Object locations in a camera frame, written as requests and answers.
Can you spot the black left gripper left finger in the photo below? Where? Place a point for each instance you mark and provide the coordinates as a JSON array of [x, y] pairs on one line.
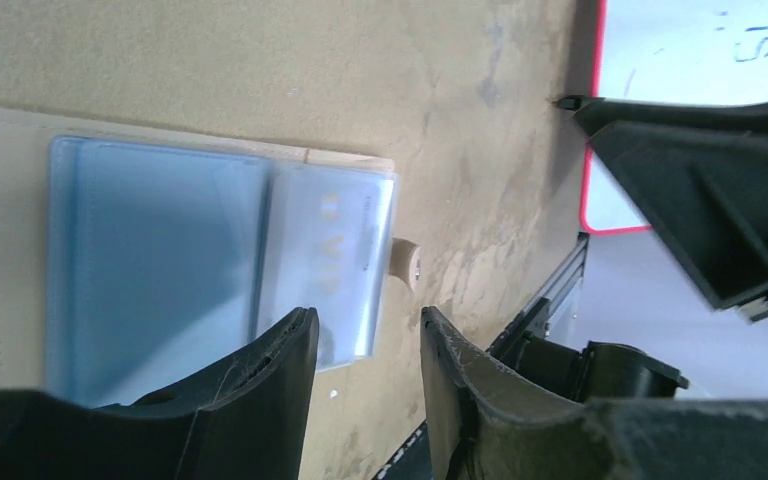
[[242, 417]]

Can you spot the pink framed whiteboard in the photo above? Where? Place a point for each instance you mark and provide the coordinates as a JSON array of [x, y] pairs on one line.
[[682, 52]]

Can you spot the black whiteboard clip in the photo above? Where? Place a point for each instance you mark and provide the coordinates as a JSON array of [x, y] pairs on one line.
[[573, 102]]

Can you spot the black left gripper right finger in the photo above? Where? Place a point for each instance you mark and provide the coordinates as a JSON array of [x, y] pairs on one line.
[[485, 421]]

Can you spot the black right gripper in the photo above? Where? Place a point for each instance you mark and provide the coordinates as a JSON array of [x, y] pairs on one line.
[[699, 176]]

